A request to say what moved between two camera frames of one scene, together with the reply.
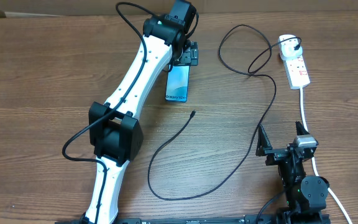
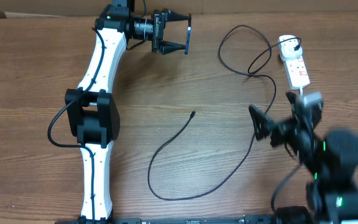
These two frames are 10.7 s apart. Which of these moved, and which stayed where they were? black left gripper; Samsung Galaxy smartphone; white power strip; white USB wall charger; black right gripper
Moved: Samsung Galaxy smartphone; black left gripper; black right gripper
Stayed: white power strip; white USB wall charger
